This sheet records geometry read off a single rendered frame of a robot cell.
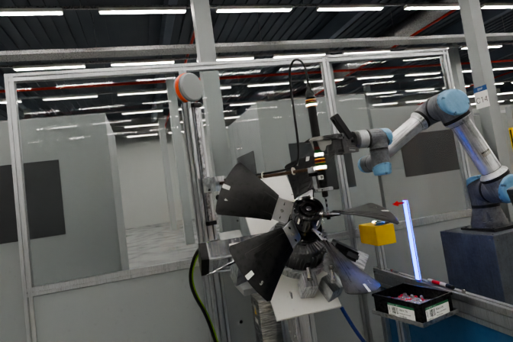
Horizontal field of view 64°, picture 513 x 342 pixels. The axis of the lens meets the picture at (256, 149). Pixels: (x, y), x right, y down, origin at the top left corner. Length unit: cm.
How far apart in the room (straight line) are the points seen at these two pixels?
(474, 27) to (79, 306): 779
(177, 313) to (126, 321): 25
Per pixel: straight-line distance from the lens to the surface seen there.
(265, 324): 191
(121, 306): 228
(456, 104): 188
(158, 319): 230
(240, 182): 165
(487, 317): 161
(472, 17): 869
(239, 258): 143
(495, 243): 196
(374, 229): 200
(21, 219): 231
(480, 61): 850
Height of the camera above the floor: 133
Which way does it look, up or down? 5 degrees up
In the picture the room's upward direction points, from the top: 8 degrees counter-clockwise
